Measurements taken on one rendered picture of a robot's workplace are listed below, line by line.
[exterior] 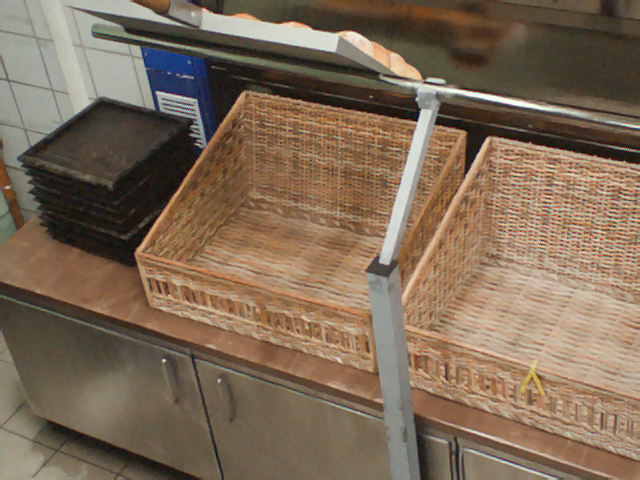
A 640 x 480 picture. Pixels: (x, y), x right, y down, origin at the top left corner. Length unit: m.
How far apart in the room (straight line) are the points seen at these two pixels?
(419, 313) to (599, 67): 0.57
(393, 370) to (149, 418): 0.85
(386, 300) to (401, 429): 0.31
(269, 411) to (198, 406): 0.21
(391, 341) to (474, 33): 0.68
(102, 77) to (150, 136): 0.37
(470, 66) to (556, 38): 0.18
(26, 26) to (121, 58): 0.29
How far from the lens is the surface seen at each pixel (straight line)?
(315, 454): 2.40
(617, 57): 2.19
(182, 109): 2.74
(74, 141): 2.64
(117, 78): 2.88
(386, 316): 1.90
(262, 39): 1.85
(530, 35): 2.24
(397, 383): 2.00
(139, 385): 2.60
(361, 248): 2.49
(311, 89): 2.53
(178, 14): 1.86
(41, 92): 3.11
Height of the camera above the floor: 2.13
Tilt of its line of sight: 37 degrees down
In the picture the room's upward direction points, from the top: 8 degrees counter-clockwise
